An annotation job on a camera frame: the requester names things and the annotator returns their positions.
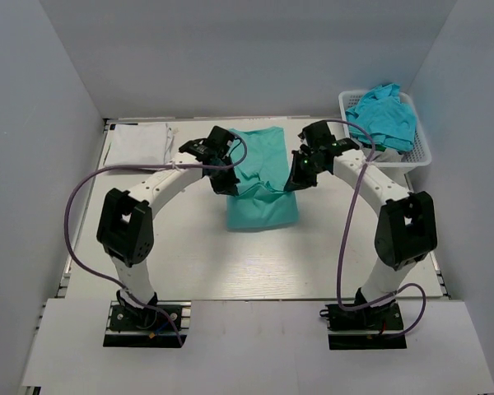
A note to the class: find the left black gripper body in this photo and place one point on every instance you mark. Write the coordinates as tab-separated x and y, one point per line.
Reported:
221	178

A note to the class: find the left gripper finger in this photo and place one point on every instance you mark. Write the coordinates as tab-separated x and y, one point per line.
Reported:
222	185
231	183

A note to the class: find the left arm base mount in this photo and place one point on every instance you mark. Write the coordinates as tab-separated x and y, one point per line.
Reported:
149	329

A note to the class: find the grey shirt in basket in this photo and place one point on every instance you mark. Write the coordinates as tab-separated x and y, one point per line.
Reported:
384	155

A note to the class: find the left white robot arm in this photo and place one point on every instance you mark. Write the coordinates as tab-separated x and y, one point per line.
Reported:
126	230

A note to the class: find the green t shirt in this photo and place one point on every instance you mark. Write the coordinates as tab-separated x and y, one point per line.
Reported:
263	170

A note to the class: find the blue t shirt in basket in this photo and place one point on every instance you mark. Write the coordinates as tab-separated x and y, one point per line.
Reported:
382	114

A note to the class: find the folded white t shirt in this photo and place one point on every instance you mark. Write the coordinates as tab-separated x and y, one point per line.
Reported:
140	144

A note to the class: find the white plastic basket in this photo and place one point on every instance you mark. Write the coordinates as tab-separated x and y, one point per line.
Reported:
419	156

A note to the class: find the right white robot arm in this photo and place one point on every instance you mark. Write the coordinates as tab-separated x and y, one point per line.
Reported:
406	221

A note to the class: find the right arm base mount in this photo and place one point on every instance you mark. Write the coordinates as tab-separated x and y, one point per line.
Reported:
369	329

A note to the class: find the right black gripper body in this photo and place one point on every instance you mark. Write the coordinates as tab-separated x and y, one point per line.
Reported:
303	174

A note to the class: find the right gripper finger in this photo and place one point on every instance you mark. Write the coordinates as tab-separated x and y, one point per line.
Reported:
309	180
298	177

